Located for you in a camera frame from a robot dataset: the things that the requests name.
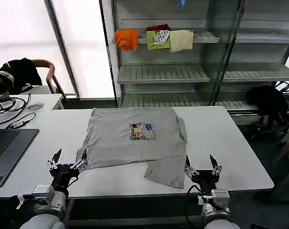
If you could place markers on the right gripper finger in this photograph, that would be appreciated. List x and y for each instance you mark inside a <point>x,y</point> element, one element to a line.
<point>215,165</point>
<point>188,167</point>

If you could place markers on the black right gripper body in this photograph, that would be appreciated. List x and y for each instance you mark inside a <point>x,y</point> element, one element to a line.
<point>205,179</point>

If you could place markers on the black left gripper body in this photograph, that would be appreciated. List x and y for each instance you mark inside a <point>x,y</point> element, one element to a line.
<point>61,175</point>

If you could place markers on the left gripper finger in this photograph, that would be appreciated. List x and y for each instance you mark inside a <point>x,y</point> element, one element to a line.
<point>80,162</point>
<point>56,157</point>

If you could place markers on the grey printed T-shirt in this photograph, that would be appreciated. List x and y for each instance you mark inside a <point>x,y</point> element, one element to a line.
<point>137,148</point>

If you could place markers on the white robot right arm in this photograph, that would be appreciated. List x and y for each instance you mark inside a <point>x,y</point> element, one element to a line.
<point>218,210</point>

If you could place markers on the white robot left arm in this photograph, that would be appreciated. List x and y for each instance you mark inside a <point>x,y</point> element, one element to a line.
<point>46,207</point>

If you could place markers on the dark grey laptop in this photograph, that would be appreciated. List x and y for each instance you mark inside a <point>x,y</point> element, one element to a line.
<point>8,150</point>

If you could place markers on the grey computer mouse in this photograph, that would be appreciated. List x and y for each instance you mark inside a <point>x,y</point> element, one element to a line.
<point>35,106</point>

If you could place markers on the brown wooden chair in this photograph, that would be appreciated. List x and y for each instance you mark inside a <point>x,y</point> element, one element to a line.
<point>52,78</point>

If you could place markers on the black jacket with white trim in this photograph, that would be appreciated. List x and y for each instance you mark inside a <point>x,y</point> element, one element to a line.
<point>20,74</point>

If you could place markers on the grey metal shelf rack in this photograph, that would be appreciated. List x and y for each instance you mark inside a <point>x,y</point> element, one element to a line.
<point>173,71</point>

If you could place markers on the dark window frame post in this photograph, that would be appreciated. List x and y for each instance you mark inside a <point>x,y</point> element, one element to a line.
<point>63,52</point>

